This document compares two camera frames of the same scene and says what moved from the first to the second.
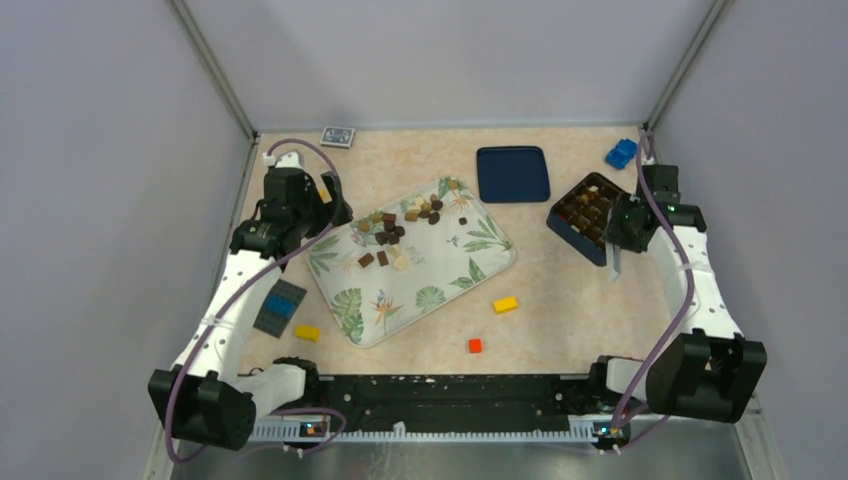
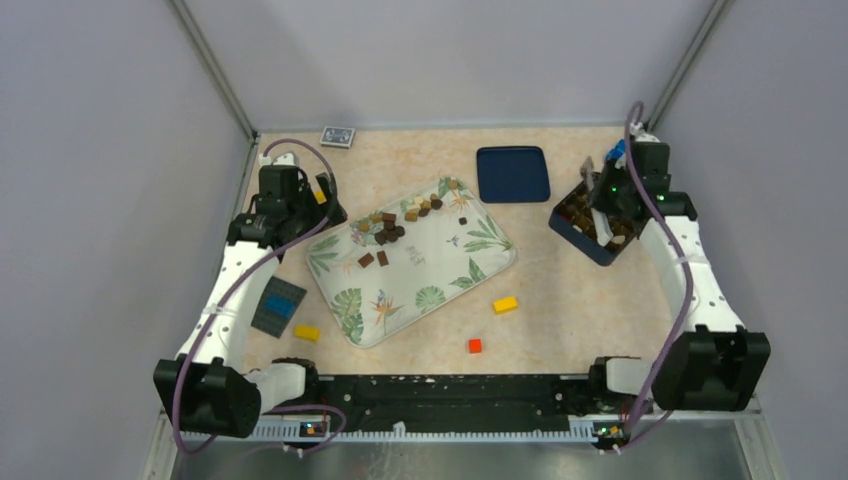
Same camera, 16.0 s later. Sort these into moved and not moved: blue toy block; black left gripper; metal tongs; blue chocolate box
Moved: metal tongs
Not moved: black left gripper; blue toy block; blue chocolate box
